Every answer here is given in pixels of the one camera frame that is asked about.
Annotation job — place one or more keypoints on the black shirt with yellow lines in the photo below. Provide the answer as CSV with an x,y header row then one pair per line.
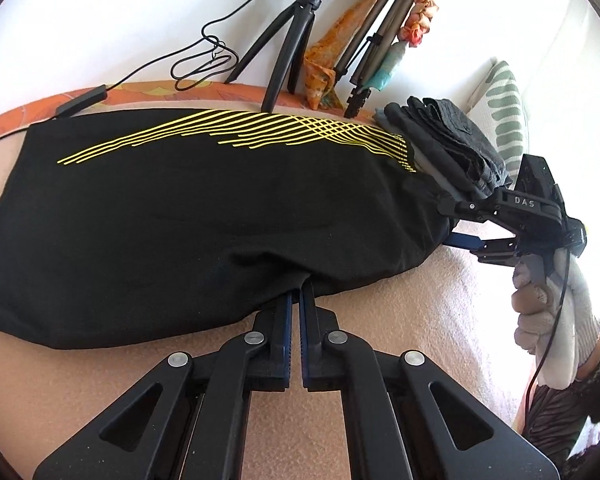
x,y
205,200

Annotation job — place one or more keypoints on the black mini tripod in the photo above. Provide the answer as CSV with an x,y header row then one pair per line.
x,y
292,35

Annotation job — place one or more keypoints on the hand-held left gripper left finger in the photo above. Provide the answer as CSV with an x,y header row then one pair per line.
x,y
286,330

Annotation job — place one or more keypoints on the folded grey tripod stand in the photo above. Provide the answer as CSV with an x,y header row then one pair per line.
x,y
372,55

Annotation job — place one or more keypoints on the orange patterned cloth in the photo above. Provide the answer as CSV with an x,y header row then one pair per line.
x,y
325,65

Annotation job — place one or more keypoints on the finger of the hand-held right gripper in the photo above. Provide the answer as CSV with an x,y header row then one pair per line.
x,y
462,206
465,241

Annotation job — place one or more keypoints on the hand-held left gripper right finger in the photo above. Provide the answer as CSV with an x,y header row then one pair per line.
x,y
307,330

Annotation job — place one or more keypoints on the orange fabric scrunchie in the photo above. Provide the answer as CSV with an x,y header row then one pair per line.
x,y
419,10

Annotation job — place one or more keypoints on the stack of folded dark clothes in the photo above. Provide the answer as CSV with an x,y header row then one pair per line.
x,y
460,135

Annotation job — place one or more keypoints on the person's right forearm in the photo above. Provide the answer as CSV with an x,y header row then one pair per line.
x,y
560,410

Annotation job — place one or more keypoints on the folded grey pants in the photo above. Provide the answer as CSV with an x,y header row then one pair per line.
x,y
432,162

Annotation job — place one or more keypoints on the person's right hand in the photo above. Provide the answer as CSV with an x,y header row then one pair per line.
x,y
570,310

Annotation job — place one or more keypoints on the teal cloth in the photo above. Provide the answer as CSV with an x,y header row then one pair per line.
x,y
390,67

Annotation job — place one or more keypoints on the green patterned white pillow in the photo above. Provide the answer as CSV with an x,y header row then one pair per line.
x,y
505,105

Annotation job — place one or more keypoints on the pink blanket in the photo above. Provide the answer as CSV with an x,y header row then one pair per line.
x,y
430,325

